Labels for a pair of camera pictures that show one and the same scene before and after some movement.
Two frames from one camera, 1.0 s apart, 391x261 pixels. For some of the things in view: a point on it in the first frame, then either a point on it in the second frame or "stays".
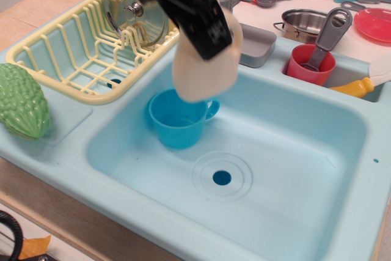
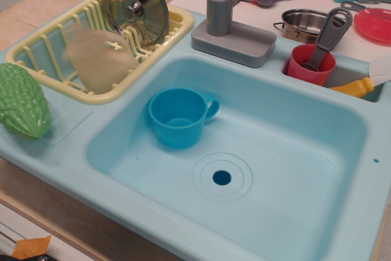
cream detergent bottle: (200, 80) → (102, 61)
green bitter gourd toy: (24, 106) stays
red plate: (374, 24) stays
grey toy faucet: (258, 44) stays
